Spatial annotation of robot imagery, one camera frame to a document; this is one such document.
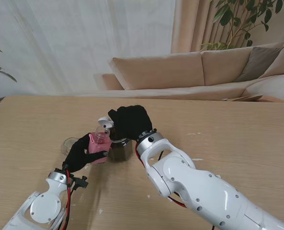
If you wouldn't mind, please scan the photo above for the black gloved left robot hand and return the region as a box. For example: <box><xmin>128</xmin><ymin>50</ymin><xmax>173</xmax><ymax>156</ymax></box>
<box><xmin>62</xmin><ymin>133</ymin><xmax>109</xmax><ymax>173</ymax></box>

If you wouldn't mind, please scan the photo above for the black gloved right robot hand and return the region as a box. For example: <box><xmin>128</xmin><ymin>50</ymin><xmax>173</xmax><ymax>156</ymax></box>
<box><xmin>108</xmin><ymin>104</ymin><xmax>154</xmax><ymax>140</ymax></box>

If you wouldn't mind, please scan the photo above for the clear glass jar lid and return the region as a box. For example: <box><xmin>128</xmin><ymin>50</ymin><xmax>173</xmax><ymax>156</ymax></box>
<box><xmin>61</xmin><ymin>137</ymin><xmax>80</xmax><ymax>156</ymax></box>

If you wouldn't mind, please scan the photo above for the pink square coffee jar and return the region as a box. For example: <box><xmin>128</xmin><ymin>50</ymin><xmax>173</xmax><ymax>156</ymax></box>
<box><xmin>85</xmin><ymin>126</ymin><xmax>112</xmax><ymax>165</ymax></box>

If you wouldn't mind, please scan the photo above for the white plastic spoon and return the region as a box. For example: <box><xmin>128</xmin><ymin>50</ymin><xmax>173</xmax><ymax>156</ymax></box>
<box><xmin>98</xmin><ymin>116</ymin><xmax>115</xmax><ymax>135</ymax></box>

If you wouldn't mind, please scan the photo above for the glass jar of coffee beans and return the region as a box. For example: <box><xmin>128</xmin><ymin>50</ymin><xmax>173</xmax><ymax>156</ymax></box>
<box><xmin>107</xmin><ymin>126</ymin><xmax>134</xmax><ymax>163</ymax></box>

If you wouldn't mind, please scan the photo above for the beige sofa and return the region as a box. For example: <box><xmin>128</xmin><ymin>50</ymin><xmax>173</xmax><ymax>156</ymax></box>
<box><xmin>102</xmin><ymin>42</ymin><xmax>284</xmax><ymax>107</ymax></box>

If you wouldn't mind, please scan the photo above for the white sheer curtain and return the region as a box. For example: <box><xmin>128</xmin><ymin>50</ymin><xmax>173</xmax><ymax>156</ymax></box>
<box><xmin>0</xmin><ymin>0</ymin><xmax>176</xmax><ymax>94</ymax></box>

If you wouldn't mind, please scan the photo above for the beige pleated curtain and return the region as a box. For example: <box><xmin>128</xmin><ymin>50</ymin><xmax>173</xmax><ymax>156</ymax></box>
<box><xmin>170</xmin><ymin>0</ymin><xmax>272</xmax><ymax>54</ymax></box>

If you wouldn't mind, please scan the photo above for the wooden tray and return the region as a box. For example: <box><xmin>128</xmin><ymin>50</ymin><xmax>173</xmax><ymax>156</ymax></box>
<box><xmin>222</xmin><ymin>94</ymin><xmax>263</xmax><ymax>102</ymax></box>

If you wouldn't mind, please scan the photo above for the grey sofa cushion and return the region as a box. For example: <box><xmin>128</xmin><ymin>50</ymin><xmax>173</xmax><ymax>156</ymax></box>
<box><xmin>235</xmin><ymin>46</ymin><xmax>284</xmax><ymax>83</ymax></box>

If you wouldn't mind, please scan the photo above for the tall leafy green plant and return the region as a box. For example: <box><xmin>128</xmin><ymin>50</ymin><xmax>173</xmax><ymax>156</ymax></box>
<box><xmin>200</xmin><ymin>0</ymin><xmax>284</xmax><ymax>51</ymax></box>

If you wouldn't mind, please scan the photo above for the white blanket on sofa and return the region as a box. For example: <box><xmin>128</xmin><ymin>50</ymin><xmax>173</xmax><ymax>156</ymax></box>
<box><xmin>244</xmin><ymin>73</ymin><xmax>284</xmax><ymax>106</ymax></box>

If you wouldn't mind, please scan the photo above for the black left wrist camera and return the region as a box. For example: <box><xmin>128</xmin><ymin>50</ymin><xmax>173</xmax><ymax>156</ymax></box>
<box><xmin>72</xmin><ymin>175</ymin><xmax>89</xmax><ymax>192</ymax></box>

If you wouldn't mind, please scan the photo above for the red left arm cable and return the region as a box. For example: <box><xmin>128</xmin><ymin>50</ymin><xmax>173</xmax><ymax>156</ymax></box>
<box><xmin>62</xmin><ymin>169</ymin><xmax>75</xmax><ymax>230</ymax></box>

